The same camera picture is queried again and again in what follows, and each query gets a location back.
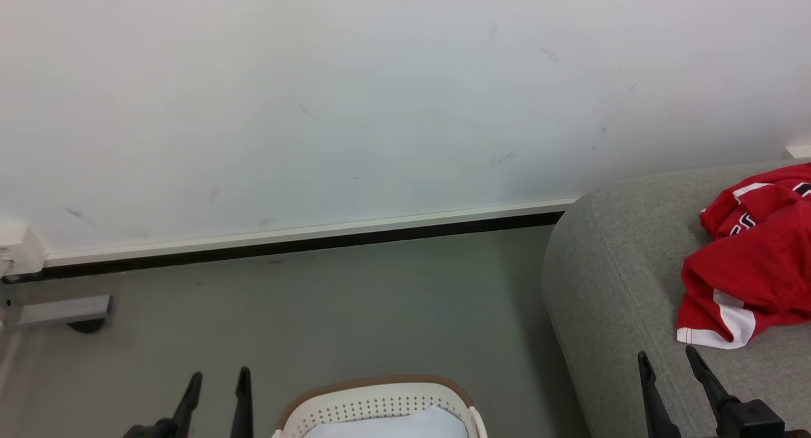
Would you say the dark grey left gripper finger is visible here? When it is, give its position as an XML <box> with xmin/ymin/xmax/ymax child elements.
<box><xmin>170</xmin><ymin>371</ymin><xmax>203</xmax><ymax>438</ymax></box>
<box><xmin>229</xmin><ymin>366</ymin><xmax>254</xmax><ymax>438</ymax></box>

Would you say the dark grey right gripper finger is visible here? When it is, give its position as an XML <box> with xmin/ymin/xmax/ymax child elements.
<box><xmin>637</xmin><ymin>351</ymin><xmax>682</xmax><ymax>438</ymax></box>
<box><xmin>686</xmin><ymin>345</ymin><xmax>739</xmax><ymax>421</ymax></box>

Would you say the red and white jersey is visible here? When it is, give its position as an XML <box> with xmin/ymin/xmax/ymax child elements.
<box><xmin>676</xmin><ymin>163</ymin><xmax>811</xmax><ymax>351</ymax></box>

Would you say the grey fabric sofa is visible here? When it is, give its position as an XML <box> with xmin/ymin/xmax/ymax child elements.
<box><xmin>541</xmin><ymin>160</ymin><xmax>811</xmax><ymax>438</ymax></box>

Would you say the cream laundry basket brown rim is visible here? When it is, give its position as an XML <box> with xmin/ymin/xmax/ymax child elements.
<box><xmin>271</xmin><ymin>375</ymin><xmax>489</xmax><ymax>438</ymax></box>

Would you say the white garment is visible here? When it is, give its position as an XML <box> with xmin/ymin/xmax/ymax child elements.
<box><xmin>303</xmin><ymin>406</ymin><xmax>469</xmax><ymax>438</ymax></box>

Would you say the white and black baseboard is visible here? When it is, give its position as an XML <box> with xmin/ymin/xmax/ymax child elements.
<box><xmin>0</xmin><ymin>197</ymin><xmax>580</xmax><ymax>284</ymax></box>

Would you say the grey metal frame bar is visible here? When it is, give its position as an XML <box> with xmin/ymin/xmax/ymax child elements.
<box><xmin>0</xmin><ymin>280</ymin><xmax>112</xmax><ymax>332</ymax></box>

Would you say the white wall junction box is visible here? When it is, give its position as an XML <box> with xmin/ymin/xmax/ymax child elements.
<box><xmin>0</xmin><ymin>226</ymin><xmax>48</xmax><ymax>277</ymax></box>

